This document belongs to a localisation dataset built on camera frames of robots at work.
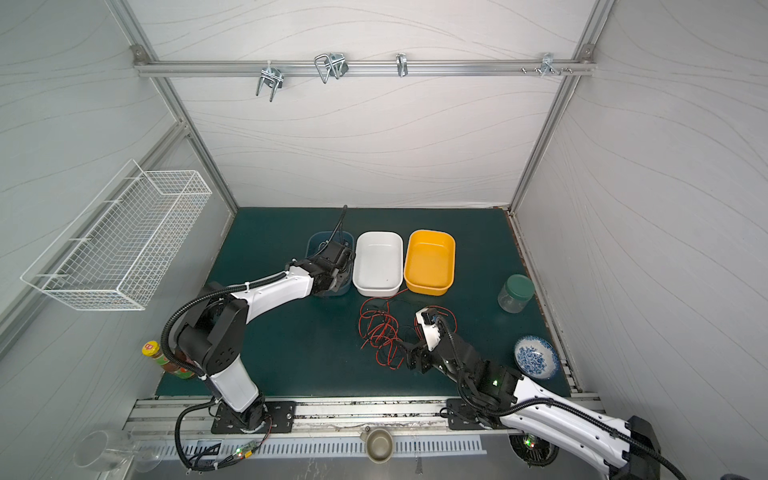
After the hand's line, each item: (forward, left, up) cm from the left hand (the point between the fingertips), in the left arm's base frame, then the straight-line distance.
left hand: (332, 265), depth 94 cm
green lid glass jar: (-9, -56, +2) cm, 57 cm away
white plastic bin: (+6, -14, -7) cm, 17 cm away
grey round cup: (-46, -18, -7) cm, 50 cm away
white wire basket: (-15, +44, +24) cm, 53 cm away
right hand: (-21, -26, +3) cm, 34 cm away
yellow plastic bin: (+7, -32, -8) cm, 34 cm away
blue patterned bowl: (-25, -61, -7) cm, 66 cm away
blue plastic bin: (+12, +8, -3) cm, 15 cm away
